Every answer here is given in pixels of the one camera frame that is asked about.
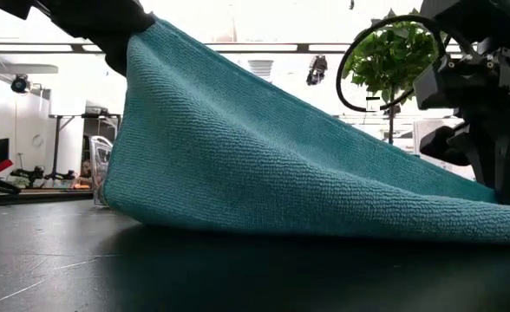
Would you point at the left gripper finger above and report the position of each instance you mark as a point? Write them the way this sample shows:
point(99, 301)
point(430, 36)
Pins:
point(116, 54)

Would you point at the clear plastic bin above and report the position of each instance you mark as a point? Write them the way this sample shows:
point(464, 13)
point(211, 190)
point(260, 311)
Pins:
point(101, 164)

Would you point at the light blue microfiber towel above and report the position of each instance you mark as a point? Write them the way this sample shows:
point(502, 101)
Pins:
point(255, 173)

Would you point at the black background robot arm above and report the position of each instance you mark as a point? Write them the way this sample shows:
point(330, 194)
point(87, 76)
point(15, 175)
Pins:
point(34, 173)

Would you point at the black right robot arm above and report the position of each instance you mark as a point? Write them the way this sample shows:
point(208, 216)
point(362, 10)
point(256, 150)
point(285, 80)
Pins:
point(476, 6)

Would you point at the black ceiling spotlight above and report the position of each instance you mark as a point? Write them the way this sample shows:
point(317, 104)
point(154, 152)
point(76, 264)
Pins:
point(316, 71)
point(20, 84)

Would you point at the green leafy plant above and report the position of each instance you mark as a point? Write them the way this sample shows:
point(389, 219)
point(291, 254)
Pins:
point(389, 56)

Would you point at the person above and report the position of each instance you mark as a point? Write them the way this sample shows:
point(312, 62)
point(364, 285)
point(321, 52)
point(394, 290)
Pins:
point(86, 170)

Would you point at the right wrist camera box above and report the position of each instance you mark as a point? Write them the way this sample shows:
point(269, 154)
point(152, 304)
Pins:
point(454, 82)

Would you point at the black background rig frame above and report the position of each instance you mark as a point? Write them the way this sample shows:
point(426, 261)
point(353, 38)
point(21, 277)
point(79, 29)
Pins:
point(86, 116)

